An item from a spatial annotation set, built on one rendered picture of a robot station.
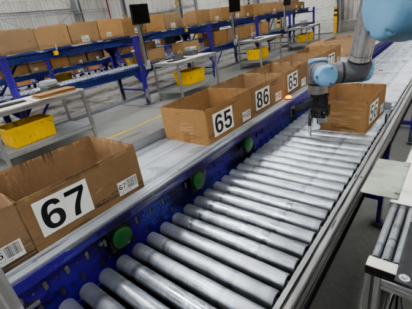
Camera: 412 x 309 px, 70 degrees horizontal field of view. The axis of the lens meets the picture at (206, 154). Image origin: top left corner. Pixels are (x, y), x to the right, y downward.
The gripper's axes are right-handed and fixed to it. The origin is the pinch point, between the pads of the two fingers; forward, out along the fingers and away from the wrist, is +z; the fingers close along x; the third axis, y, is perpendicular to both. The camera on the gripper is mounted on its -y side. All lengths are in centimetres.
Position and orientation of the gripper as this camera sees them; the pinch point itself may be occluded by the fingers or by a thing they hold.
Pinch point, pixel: (312, 130)
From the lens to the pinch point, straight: 164.0
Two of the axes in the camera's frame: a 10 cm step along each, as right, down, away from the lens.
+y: 7.8, 1.5, -6.1
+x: 6.2, -4.0, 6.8
